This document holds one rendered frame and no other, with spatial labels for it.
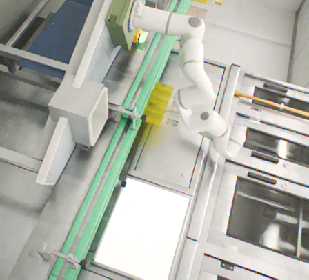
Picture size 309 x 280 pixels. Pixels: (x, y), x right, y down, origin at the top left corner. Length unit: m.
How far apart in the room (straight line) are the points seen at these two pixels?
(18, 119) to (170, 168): 0.83
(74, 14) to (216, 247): 1.39
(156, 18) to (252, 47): 5.61
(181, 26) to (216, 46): 5.34
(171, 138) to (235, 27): 5.71
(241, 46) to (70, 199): 5.89
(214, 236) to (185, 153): 0.42
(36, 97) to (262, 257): 1.40
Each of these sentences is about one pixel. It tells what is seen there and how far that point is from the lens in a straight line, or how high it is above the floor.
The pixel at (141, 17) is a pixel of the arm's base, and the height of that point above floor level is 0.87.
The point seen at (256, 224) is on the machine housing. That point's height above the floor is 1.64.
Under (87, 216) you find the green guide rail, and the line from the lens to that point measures 1.42.
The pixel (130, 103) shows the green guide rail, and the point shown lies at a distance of 1.56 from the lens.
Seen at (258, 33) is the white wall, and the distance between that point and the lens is 7.39.
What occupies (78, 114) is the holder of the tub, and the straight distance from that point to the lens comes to 1.29.
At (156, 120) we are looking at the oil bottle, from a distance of 1.66.
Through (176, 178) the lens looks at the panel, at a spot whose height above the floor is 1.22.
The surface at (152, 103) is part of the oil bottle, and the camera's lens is 1.71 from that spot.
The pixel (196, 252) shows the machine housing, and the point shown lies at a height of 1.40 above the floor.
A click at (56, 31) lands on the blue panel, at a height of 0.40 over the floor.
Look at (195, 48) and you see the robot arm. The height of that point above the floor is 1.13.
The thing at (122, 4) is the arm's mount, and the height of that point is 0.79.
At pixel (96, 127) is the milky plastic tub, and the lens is 1.50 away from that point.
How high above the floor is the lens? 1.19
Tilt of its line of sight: 5 degrees down
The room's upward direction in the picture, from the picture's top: 108 degrees clockwise
